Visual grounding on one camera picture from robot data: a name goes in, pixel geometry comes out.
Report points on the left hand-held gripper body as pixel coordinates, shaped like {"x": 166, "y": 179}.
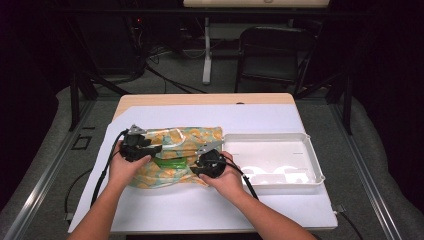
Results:
{"x": 135, "y": 148}

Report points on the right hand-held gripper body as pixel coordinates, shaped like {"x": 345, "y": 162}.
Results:
{"x": 210, "y": 163}

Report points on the green snack packet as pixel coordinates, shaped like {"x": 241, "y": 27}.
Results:
{"x": 170, "y": 163}

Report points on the orange slice print cloth bag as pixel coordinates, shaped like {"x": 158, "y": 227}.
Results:
{"x": 196, "y": 135}

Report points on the white plastic tray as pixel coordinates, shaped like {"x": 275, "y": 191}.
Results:
{"x": 273, "y": 156}

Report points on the person's left hand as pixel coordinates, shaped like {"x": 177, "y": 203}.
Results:
{"x": 123, "y": 171}

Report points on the person's right hand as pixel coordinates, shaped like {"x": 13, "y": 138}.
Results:
{"x": 230, "y": 183}

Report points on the white paper table cover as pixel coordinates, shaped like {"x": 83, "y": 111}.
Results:
{"x": 200, "y": 206}

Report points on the black metal stand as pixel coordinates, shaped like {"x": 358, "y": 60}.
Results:
{"x": 347, "y": 100}
{"x": 75, "y": 100}

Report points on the white desk leg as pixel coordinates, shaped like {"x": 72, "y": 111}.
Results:
{"x": 207, "y": 50}

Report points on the black folding chair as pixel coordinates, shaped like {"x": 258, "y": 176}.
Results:
{"x": 273, "y": 63}

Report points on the light desk top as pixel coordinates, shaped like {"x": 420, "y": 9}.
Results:
{"x": 256, "y": 3}

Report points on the aluminium floor rail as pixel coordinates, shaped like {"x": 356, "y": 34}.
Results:
{"x": 366, "y": 180}
{"x": 46, "y": 180}

